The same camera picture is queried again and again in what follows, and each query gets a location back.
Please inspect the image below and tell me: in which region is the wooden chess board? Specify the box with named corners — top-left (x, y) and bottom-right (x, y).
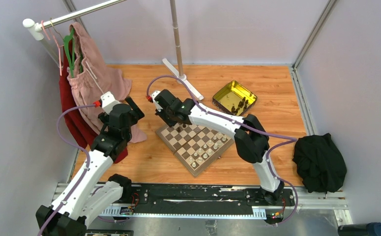
top-left (155, 123), bottom-right (234, 177)

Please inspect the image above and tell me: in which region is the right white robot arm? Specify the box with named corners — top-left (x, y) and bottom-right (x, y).
top-left (147, 89), bottom-right (284, 205)

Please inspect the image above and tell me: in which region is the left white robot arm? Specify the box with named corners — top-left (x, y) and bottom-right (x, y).
top-left (35, 92), bottom-right (145, 236)

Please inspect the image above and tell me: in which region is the red hanging garment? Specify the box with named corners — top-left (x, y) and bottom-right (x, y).
top-left (59, 39), bottom-right (129, 164)

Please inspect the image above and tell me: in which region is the pink hanging garment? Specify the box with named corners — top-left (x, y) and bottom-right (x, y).
top-left (67, 22), bottom-right (147, 144)

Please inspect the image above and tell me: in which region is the yellow metal tin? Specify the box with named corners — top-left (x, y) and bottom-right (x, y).
top-left (212, 80), bottom-right (258, 116)

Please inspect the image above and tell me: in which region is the green clothes hanger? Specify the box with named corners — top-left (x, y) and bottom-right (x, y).
top-left (63, 27), bottom-right (84, 78)

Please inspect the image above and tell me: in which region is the white clothes rack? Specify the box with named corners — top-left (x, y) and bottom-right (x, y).
top-left (22, 0), bottom-right (204, 101)

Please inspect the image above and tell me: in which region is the pink clothes hanger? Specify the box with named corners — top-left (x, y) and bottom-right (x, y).
top-left (40, 20), bottom-right (63, 77)

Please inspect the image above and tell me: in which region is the black crumpled cloth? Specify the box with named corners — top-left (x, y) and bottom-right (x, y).
top-left (293, 133), bottom-right (347, 193)

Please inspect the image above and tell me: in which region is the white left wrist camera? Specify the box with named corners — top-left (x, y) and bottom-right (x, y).
top-left (100, 91), bottom-right (121, 114)

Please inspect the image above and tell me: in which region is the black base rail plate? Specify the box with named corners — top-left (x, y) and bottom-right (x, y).
top-left (100, 183), bottom-right (296, 216)

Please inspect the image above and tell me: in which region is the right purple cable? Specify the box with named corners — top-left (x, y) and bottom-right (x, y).
top-left (146, 75), bottom-right (299, 226)

